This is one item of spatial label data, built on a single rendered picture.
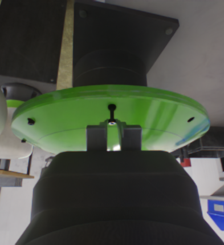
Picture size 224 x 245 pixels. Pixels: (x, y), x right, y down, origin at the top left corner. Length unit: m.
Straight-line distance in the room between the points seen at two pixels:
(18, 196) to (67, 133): 4.97
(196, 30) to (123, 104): 0.20
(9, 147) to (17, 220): 4.61
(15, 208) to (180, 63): 5.05
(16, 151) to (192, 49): 0.55
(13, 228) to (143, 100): 5.14
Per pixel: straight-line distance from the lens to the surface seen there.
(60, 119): 0.19
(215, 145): 0.78
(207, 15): 0.31
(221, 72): 0.44
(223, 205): 1.14
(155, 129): 0.20
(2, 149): 0.62
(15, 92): 0.68
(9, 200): 5.22
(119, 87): 0.16
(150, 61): 0.34
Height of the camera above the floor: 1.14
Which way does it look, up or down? 20 degrees down
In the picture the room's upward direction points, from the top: 179 degrees clockwise
